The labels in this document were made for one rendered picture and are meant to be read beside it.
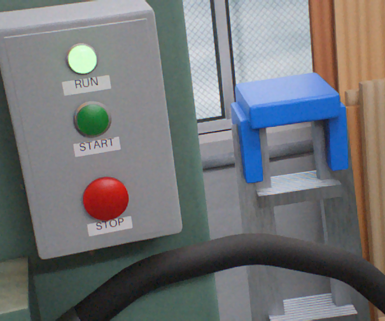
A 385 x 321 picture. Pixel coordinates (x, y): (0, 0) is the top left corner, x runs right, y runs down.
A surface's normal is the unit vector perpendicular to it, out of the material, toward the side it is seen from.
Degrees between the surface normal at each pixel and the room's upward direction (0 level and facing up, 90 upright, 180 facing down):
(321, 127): 81
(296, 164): 90
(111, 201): 90
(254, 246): 53
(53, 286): 90
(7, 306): 0
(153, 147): 90
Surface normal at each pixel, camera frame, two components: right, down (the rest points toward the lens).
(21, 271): -0.11, -0.93
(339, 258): 0.40, -0.29
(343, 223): 0.21, 0.18
